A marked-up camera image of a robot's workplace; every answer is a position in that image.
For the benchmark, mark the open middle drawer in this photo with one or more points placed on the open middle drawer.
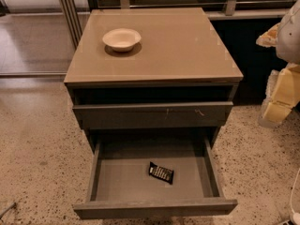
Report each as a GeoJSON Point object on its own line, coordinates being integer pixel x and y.
{"type": "Point", "coordinates": [121, 187]}

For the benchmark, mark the aluminium door frame post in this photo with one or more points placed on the aluminium door frame post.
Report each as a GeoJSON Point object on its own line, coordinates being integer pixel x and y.
{"type": "Point", "coordinates": [73, 23]}

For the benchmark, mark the white bowl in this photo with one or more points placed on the white bowl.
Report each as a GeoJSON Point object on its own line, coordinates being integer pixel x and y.
{"type": "Point", "coordinates": [122, 39]}

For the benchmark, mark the closed upper drawer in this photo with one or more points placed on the closed upper drawer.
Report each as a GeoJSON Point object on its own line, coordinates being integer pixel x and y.
{"type": "Point", "coordinates": [160, 115]}

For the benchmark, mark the black rxbar chocolate wrapper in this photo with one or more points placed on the black rxbar chocolate wrapper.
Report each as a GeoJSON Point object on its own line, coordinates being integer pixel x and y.
{"type": "Point", "coordinates": [161, 173]}

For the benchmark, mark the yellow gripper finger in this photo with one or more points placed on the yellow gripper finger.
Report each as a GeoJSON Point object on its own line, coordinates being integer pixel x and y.
{"type": "Point", "coordinates": [282, 94]}
{"type": "Point", "coordinates": [269, 38]}

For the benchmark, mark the grey drawer cabinet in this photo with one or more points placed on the grey drawer cabinet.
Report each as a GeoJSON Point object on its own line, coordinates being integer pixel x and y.
{"type": "Point", "coordinates": [180, 59]}

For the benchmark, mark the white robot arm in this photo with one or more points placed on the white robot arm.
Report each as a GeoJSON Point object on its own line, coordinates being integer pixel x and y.
{"type": "Point", "coordinates": [288, 43]}

